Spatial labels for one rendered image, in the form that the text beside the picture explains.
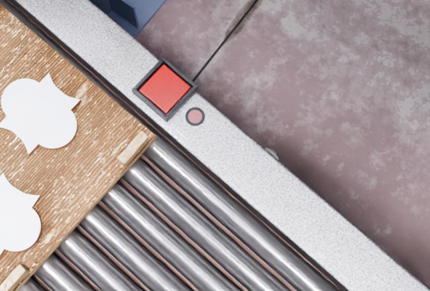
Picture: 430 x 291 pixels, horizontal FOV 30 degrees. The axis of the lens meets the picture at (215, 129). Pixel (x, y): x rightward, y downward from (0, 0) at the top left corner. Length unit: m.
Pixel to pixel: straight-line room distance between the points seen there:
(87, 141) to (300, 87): 1.11
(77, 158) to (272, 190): 0.31
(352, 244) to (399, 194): 0.99
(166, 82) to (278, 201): 0.26
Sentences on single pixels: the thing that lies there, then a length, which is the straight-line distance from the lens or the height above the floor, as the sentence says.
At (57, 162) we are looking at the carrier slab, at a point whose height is 0.94.
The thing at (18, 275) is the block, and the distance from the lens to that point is 1.23.
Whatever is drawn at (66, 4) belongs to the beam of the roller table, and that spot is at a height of 0.92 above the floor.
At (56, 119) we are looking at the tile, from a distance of 1.28.
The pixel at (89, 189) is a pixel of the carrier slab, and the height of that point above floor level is 0.94.
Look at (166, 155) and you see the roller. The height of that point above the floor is 0.92.
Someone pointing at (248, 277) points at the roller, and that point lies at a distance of 1.24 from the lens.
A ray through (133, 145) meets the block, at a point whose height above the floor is 0.96.
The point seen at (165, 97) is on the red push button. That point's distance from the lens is 1.29.
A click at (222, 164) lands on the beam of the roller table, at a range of 1.27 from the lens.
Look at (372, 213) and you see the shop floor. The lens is 2.23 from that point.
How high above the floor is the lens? 2.16
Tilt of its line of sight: 75 degrees down
